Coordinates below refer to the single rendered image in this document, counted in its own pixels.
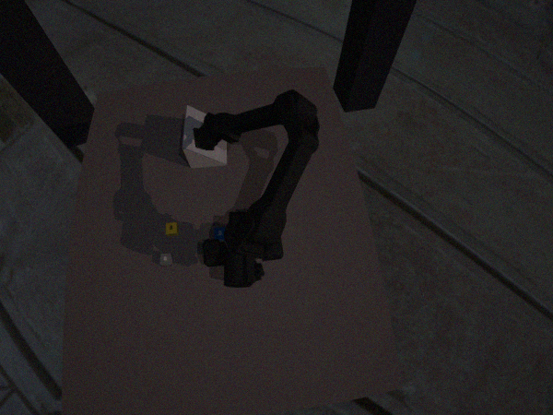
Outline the yellow block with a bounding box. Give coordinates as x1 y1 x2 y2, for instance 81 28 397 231
165 222 179 237

